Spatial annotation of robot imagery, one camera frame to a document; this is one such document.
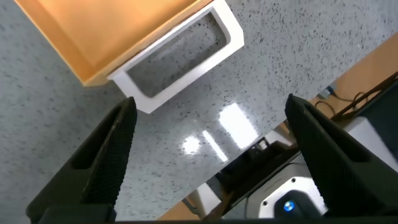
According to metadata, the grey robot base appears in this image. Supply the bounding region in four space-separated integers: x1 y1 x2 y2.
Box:
214 83 398 219

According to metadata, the dark floor cable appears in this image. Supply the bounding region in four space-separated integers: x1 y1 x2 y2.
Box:
314 71 398 123

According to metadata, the yellow drawer with white handle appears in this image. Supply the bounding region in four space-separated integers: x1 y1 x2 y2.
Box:
14 0 245 114

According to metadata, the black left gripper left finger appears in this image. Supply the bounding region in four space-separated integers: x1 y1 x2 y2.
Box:
25 96 139 223

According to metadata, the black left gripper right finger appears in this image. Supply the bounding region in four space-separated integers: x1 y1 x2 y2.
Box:
284 93 398 218

